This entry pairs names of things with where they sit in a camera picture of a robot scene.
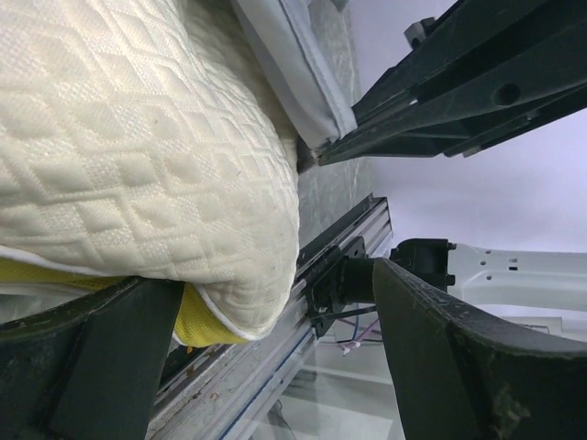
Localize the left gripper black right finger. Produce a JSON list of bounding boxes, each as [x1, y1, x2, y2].
[[372, 258, 586, 439]]

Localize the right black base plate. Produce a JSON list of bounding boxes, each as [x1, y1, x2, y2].
[[302, 236, 376, 338]]

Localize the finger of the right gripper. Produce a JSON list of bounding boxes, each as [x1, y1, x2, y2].
[[317, 59, 586, 165], [359, 1, 586, 135]]

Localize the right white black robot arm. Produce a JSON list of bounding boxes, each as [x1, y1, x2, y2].
[[318, 1, 586, 311]]

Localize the cream yellow pillow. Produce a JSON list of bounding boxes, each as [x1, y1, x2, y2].
[[1, 1, 299, 347]]

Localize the grey pillowcase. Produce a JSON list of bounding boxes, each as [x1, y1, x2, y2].
[[232, 0, 357, 150]]

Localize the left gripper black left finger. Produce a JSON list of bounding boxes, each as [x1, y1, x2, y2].
[[1, 277, 183, 439]]

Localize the aluminium mounting rail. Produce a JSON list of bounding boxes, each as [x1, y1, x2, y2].
[[146, 196, 392, 439]]

